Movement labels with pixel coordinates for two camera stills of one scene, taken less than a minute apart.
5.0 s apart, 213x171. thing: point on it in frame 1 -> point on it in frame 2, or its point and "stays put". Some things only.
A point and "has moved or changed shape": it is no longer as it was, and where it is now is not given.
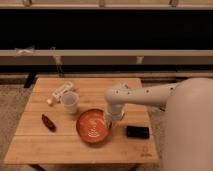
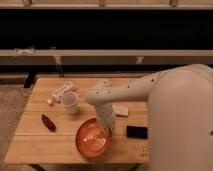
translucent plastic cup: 70,101 stays put
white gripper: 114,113 -> 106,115
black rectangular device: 137,132 stays put
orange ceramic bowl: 93,126 has moved or changed shape
